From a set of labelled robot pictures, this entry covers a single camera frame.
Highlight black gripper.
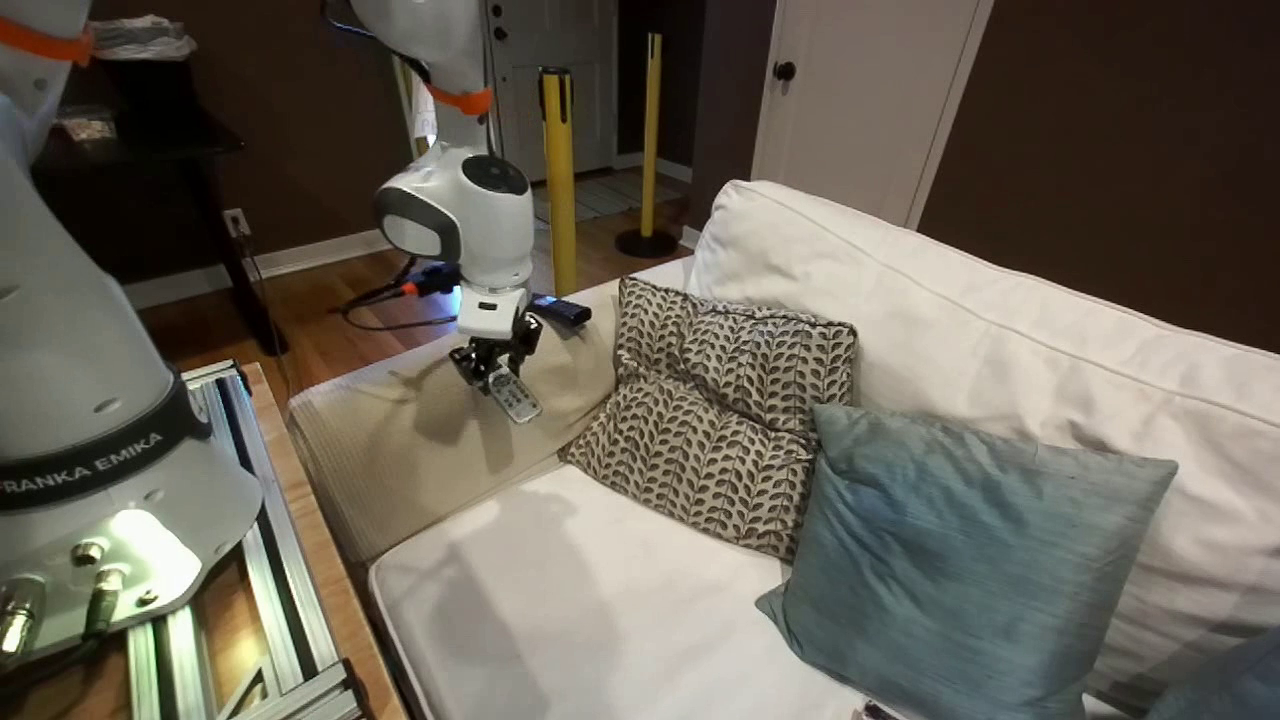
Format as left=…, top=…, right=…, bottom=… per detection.
left=448, top=306, right=546, bottom=391

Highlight black remote control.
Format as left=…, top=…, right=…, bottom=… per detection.
left=529, top=293, right=597, bottom=331

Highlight beige grid-pattern cloth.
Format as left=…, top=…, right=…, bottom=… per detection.
left=283, top=273, right=696, bottom=565

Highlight thick yellow stanchion pole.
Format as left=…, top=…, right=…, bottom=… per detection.
left=537, top=69, right=585, bottom=299

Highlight thin yellow stanchion pole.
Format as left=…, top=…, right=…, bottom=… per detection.
left=613, top=30, right=690, bottom=264

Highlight dark side table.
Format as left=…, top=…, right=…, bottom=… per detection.
left=25, top=55, right=290, bottom=358

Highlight white door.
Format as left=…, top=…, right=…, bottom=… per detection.
left=746, top=0, right=997, bottom=232

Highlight white crumpled cloth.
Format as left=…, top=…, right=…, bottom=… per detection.
left=90, top=13, right=203, bottom=64

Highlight large teal pillow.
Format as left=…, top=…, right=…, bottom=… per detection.
left=754, top=400, right=1185, bottom=720

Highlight white sofa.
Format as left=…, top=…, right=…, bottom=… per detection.
left=283, top=177, right=1280, bottom=720

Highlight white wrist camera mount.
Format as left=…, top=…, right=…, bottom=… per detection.
left=455, top=282, right=519, bottom=349

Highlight black cable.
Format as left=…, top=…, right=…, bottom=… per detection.
left=341, top=255, right=464, bottom=322

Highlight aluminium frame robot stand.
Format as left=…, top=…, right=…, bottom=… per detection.
left=0, top=355, right=365, bottom=720

